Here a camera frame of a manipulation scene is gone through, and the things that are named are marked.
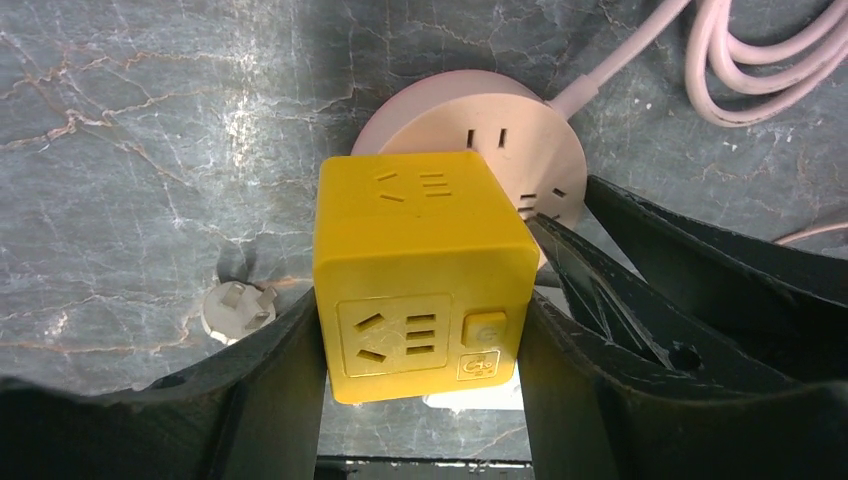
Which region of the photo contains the white strip power cord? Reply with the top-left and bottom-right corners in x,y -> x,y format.
200,278 -> 283,347

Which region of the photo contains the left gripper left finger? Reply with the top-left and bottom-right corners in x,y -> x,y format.
1,292 -> 327,479

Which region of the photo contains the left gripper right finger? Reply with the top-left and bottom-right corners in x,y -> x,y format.
519,295 -> 847,479

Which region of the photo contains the pink round socket stack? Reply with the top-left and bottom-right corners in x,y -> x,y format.
352,70 -> 588,229

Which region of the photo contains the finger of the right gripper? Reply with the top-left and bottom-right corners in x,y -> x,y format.
584,175 -> 847,381
527,216 -> 795,391

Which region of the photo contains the large white power strip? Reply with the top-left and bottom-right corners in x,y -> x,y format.
422,367 -> 524,412

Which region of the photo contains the yellow cube adapter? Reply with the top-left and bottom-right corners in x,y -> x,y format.
313,150 -> 540,404

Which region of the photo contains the pink coiled socket cord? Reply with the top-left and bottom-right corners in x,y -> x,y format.
546,0 -> 848,129

